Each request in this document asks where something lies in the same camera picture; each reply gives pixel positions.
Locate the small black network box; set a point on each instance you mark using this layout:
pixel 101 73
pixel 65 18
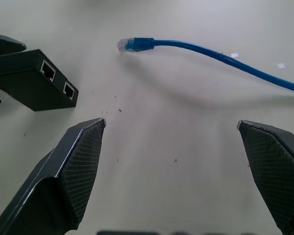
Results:
pixel 24 83

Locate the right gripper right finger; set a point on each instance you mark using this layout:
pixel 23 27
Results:
pixel 276 166

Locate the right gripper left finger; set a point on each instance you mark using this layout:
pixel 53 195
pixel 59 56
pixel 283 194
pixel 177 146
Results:
pixel 63 176

